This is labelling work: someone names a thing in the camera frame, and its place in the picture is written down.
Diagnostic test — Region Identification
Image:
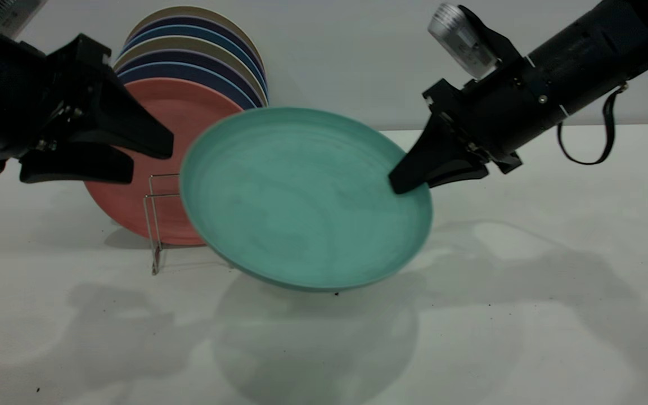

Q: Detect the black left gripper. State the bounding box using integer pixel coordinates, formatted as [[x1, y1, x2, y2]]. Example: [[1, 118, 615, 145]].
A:
[[0, 22, 174, 185]]

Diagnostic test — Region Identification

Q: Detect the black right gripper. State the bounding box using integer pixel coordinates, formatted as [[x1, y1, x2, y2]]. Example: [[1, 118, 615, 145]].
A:
[[389, 53, 566, 195]]

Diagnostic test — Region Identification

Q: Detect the green round plate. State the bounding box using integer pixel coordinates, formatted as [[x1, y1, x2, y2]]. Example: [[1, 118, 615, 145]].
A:
[[179, 107, 433, 292]]

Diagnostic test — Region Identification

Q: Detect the pink round plate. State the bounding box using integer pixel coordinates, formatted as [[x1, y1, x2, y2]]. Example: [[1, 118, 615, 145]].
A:
[[85, 78, 244, 246]]

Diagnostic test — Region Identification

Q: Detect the navy blue round plate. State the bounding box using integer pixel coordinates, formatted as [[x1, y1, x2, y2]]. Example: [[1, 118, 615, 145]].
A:
[[123, 62, 261, 109]]

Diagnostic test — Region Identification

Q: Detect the dark purple round plate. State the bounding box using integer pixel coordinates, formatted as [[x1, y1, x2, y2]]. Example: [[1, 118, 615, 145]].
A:
[[117, 50, 267, 107], [127, 16, 267, 77]]

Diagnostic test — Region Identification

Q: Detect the beige round plate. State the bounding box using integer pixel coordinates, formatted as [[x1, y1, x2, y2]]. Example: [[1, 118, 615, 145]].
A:
[[127, 6, 266, 65], [114, 37, 269, 106]]

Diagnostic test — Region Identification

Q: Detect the teal blue round plate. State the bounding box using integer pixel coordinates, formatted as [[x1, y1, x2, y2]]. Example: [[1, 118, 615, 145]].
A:
[[123, 25, 268, 93]]

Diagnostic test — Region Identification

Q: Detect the metal wire plate rack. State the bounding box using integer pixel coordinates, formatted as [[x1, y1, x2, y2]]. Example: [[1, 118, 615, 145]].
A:
[[144, 173, 235, 276]]

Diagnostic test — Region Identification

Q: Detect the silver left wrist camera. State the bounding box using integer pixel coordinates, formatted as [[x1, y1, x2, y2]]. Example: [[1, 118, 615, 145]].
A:
[[0, 0, 49, 40]]

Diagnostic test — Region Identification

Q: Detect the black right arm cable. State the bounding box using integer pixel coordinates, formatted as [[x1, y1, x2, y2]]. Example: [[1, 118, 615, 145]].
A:
[[557, 83, 627, 166]]

